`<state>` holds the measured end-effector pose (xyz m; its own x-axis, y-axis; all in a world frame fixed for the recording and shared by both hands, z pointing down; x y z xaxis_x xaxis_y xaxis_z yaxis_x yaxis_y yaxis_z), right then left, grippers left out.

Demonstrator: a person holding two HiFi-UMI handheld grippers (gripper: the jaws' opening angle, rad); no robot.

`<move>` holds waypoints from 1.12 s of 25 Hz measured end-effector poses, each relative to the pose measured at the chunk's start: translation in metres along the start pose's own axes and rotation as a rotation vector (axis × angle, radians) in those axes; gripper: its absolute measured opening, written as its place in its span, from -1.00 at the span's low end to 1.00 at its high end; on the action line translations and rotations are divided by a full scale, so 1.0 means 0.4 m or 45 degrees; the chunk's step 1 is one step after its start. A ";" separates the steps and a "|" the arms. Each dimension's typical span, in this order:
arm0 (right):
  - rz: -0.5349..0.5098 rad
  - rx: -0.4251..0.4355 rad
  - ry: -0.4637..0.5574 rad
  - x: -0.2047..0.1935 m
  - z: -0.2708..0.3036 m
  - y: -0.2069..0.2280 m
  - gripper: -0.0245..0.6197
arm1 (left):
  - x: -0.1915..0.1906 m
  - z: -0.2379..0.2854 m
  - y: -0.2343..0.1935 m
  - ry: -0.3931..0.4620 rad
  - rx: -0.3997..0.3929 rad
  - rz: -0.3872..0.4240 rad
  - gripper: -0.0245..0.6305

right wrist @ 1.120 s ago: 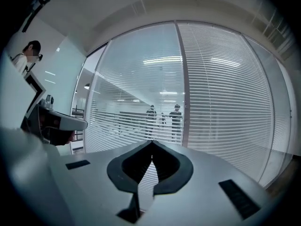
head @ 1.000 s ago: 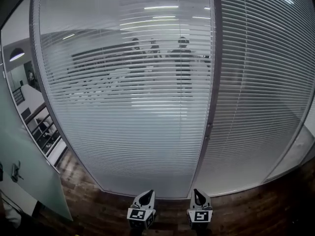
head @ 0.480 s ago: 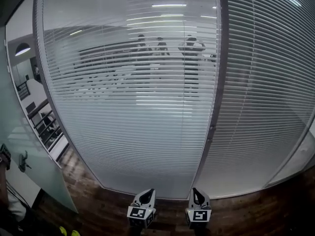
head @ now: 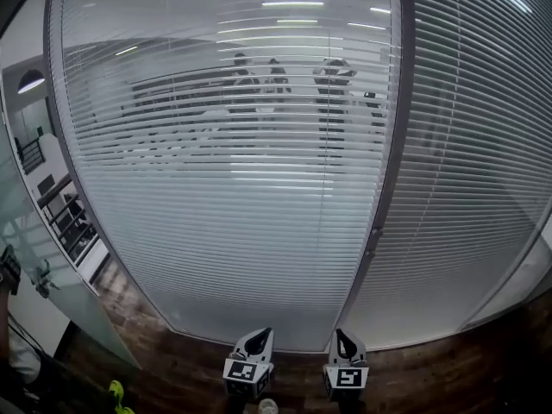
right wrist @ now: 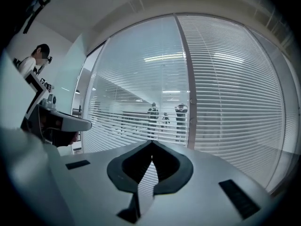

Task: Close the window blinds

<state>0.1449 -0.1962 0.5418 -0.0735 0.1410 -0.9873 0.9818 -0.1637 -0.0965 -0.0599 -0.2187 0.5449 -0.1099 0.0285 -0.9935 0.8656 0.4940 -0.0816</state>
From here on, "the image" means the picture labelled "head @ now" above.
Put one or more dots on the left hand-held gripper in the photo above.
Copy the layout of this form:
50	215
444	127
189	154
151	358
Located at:
241	371

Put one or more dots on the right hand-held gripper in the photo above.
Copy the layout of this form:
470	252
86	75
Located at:
347	378

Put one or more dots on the grey blinds knob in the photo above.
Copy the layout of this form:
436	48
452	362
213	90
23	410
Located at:
369	252
377	232

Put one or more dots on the person's white shoe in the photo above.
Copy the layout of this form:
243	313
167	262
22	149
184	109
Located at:
267	405

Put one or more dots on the frosted glass door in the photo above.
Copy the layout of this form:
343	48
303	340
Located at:
73	309

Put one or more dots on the black railing with wooden handrail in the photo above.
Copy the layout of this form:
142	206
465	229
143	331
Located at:
64	218

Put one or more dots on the black metal railing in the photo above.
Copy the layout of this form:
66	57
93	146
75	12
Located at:
31	155

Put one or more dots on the black dome pendant lamp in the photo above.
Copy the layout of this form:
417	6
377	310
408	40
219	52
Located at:
30	82

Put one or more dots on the ceiling light strips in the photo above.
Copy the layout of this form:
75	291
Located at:
293	3

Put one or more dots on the grey aluminium frame post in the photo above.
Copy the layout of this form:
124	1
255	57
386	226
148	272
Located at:
400	123
55	102

